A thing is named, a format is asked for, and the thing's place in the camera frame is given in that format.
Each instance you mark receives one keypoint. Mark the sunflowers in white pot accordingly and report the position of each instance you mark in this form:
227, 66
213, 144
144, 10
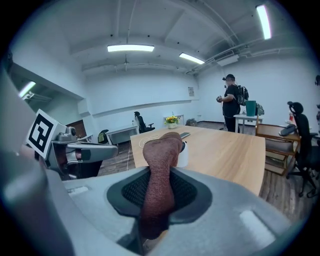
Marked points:
171, 122

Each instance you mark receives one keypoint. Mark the black office chair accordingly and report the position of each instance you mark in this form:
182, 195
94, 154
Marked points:
303, 140
141, 122

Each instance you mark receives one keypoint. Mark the small grey gripper camera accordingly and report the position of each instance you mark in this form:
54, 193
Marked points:
71, 130

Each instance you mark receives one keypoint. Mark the wooden shelf rack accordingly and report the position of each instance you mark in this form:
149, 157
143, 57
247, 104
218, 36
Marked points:
275, 147

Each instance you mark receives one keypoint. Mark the small wall poster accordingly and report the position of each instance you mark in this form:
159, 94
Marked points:
191, 91

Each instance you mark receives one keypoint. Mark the long ceiling light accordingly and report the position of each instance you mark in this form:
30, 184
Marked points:
27, 89
264, 22
191, 58
130, 48

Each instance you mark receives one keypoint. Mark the green and black chair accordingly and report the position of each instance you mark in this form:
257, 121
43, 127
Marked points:
103, 137

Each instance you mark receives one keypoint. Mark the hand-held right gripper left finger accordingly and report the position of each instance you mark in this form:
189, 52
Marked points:
95, 200

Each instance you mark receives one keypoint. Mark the teal waste bin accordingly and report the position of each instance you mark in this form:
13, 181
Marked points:
250, 108

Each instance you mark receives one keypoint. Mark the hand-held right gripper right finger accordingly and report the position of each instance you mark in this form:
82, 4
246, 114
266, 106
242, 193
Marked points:
225, 212

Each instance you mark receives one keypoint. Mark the brown wooden door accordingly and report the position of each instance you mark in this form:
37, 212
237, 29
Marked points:
78, 128

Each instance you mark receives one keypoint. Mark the grey pile of items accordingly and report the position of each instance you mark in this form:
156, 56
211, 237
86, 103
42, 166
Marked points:
192, 122

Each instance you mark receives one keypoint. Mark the white camera with dark dome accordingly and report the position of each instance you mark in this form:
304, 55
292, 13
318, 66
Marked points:
183, 155

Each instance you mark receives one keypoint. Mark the person's left hand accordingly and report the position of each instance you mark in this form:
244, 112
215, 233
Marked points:
61, 158

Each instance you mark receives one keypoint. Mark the grey bag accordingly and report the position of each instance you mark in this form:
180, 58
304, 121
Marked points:
260, 110

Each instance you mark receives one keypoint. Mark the black smartphone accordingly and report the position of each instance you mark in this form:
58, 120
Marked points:
185, 135

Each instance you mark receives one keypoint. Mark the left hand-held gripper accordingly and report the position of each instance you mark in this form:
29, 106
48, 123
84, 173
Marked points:
40, 132

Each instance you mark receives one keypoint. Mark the white ceiling air conditioner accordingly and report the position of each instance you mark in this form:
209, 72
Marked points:
226, 58

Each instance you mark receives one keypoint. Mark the brown cloth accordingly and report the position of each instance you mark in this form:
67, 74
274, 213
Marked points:
160, 175

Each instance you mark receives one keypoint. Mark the small white table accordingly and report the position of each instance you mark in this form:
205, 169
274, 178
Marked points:
246, 118

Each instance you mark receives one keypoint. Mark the dark slipper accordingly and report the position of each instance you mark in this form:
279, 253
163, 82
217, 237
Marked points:
288, 130

